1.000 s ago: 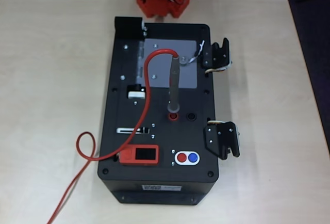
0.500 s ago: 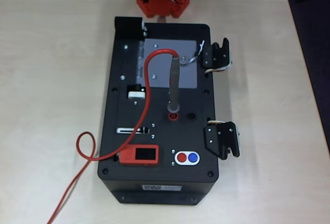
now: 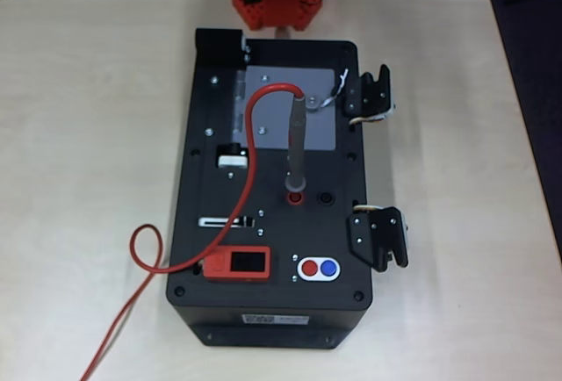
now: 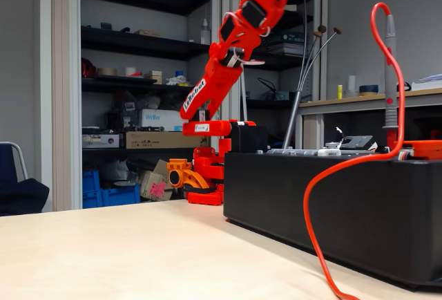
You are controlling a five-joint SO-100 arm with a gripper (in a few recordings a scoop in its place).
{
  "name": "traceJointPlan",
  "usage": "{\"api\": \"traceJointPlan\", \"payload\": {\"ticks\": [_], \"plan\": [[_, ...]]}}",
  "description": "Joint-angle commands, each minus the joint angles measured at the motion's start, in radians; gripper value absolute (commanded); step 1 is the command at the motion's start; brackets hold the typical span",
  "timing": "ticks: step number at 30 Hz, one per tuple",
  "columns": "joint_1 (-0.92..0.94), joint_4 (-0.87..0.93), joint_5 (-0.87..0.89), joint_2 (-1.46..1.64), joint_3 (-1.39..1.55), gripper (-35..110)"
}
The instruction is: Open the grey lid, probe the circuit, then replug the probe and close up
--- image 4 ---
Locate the yellow glue stick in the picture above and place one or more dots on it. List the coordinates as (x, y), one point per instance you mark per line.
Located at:
(339, 92)

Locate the black task box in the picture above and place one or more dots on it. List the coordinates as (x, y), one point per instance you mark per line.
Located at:
(380, 210)

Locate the black and white object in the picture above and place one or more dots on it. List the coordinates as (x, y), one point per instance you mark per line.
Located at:
(408, 86)

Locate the dark blue tape roll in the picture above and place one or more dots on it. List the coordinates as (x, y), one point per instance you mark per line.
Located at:
(369, 89)

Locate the black latch bracket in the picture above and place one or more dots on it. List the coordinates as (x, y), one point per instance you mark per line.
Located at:
(355, 141)

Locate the white crumpled cloth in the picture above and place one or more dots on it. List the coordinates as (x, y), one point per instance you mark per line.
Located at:
(177, 80)

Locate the white Weller box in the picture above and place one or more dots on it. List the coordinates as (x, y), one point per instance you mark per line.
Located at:
(162, 123)

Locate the small dark block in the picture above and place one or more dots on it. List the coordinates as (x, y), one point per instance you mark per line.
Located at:
(105, 26)

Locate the stack of books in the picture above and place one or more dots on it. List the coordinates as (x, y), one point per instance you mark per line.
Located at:
(288, 47)

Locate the dark jacket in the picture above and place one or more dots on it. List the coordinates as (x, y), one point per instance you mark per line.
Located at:
(20, 196)

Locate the small brown cardboard box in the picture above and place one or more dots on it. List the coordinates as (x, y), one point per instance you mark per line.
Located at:
(161, 168)

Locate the low blue plastic crate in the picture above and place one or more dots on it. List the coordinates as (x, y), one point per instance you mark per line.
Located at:
(121, 196)

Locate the white tape roll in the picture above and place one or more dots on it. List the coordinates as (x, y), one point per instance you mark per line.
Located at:
(130, 71)

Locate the grey white flat box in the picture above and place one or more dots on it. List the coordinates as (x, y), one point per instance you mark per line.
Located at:
(100, 141)

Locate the grey crumpled plastic bag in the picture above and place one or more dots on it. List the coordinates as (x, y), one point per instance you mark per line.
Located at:
(119, 172)

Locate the red robot arm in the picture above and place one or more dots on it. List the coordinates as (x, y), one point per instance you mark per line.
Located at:
(214, 82)

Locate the beige tape roll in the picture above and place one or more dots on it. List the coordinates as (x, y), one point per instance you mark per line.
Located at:
(107, 72)

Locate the blue metal frame chair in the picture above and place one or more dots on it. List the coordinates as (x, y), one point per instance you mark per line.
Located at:
(7, 161)

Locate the red display module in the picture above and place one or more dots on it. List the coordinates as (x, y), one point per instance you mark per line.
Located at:
(424, 148)

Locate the green electronics box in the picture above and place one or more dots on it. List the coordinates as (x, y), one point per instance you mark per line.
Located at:
(281, 95)

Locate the red rounded object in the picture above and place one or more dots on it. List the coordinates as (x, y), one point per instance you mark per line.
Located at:
(88, 70)

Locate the long brown cardboard box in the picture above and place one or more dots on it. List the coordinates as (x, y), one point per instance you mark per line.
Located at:
(155, 140)

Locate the cardboard box pink sticker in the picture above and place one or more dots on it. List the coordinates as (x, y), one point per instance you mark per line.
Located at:
(148, 184)

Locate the flat cardboard piece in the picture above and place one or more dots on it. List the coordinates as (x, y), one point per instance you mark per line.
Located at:
(146, 33)

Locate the grey metal hinged lid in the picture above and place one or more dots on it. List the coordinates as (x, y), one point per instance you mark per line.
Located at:
(300, 152)

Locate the orange printed clamp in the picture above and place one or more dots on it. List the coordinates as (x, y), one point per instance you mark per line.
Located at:
(188, 175)

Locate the wooden top desk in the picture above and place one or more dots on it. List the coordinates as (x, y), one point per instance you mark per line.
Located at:
(362, 99)

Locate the white paper stack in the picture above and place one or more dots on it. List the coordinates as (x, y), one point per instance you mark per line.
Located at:
(430, 80)

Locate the white plastic bottle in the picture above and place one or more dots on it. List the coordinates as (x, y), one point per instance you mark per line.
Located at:
(205, 35)

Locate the small wooden box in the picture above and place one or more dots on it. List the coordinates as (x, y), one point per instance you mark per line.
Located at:
(153, 77)

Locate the tall blue plastic crate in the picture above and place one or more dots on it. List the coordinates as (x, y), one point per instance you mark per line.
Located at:
(90, 189)

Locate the white cylinder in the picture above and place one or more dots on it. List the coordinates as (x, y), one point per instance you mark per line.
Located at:
(351, 91)

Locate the grey test probe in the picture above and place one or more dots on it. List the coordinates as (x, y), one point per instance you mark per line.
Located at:
(390, 85)

